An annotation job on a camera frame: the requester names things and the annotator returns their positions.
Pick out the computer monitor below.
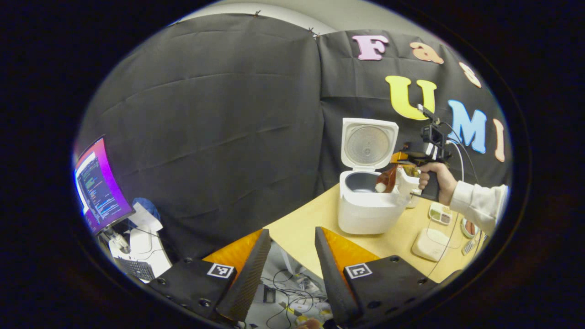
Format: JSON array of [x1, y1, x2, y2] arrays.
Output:
[[74, 136, 135, 236]]

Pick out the brown wooden spoon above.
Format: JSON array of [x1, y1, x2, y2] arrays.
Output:
[[375, 162, 400, 193]]

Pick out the black keyboard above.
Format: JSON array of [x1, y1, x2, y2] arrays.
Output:
[[114, 257, 156, 281]]

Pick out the blue cloth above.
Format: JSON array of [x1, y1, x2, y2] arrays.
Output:
[[133, 197, 160, 220]]

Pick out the clear box of white rice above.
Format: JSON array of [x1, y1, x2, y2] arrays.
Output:
[[411, 227, 460, 262]]

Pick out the black backdrop cloth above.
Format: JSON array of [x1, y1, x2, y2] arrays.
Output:
[[75, 14, 512, 261]]

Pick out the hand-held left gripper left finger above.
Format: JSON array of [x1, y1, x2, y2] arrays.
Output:
[[149, 228, 271, 323]]

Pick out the black floor cables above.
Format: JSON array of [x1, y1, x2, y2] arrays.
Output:
[[256, 270, 330, 327]]

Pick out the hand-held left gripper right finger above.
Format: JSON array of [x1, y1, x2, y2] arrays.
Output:
[[314, 226, 438, 326]]

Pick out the white toaster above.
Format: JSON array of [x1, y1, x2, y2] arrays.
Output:
[[397, 167, 422, 208]]

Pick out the white paper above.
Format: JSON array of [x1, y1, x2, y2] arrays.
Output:
[[132, 203, 164, 232]]

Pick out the white divided dish of beans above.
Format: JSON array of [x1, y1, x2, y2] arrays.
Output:
[[429, 202, 453, 225]]

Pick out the white rice cooker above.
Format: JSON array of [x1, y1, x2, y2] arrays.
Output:
[[337, 118, 412, 235]]

